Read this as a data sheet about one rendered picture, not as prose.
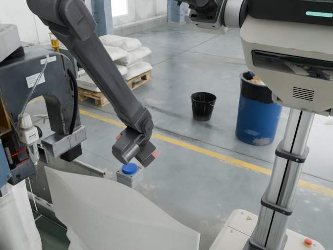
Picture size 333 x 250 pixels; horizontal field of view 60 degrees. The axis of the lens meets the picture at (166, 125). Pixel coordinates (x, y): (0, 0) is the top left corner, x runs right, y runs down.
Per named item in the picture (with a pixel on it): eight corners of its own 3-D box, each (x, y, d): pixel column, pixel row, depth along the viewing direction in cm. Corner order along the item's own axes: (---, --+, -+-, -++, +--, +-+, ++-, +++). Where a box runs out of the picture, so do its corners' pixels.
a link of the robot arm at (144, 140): (156, 129, 83) (141, 116, 84) (141, 146, 80) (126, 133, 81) (152, 137, 89) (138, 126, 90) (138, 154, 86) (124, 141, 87)
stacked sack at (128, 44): (144, 47, 427) (144, 37, 420) (126, 54, 394) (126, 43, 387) (109, 41, 457) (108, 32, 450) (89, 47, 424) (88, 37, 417)
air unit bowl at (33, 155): (42, 159, 82) (38, 141, 79) (33, 165, 79) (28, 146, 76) (35, 156, 83) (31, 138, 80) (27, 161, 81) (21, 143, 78)
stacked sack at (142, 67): (154, 71, 448) (154, 61, 441) (128, 84, 398) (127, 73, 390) (132, 66, 467) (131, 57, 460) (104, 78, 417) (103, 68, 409)
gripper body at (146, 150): (141, 162, 92) (144, 156, 85) (119, 140, 94) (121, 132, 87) (155, 149, 95) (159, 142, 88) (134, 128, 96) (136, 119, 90)
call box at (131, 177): (143, 179, 120) (143, 167, 118) (132, 190, 114) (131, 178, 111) (128, 172, 124) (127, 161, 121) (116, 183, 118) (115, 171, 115)
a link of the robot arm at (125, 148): (151, 116, 77) (128, 104, 81) (123, 147, 72) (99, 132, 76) (158, 142, 86) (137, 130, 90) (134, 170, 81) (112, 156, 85)
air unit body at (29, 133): (48, 160, 83) (37, 112, 75) (34, 169, 79) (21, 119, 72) (37, 156, 85) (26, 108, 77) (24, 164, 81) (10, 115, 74)
